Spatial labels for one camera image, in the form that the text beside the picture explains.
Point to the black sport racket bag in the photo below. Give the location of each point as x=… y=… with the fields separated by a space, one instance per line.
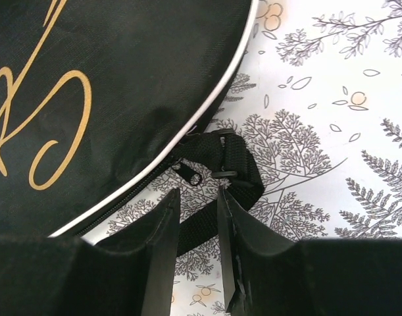
x=98 y=98

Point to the floral table mat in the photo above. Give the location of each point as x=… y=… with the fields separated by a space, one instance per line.
x=319 y=103

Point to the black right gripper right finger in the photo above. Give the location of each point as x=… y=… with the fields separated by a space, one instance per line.
x=264 y=273

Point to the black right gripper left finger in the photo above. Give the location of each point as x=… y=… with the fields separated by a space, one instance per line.
x=128 y=273

